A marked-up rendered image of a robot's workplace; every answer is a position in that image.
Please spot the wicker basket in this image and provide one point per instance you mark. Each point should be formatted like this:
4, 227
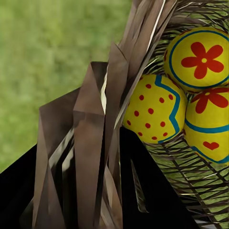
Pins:
78, 173

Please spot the easter egg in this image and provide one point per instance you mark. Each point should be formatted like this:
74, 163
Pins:
157, 109
206, 126
198, 59

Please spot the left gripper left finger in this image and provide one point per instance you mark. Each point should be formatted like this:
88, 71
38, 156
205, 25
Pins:
17, 189

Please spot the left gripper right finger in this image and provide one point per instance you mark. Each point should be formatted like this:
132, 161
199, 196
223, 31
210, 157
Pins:
166, 210

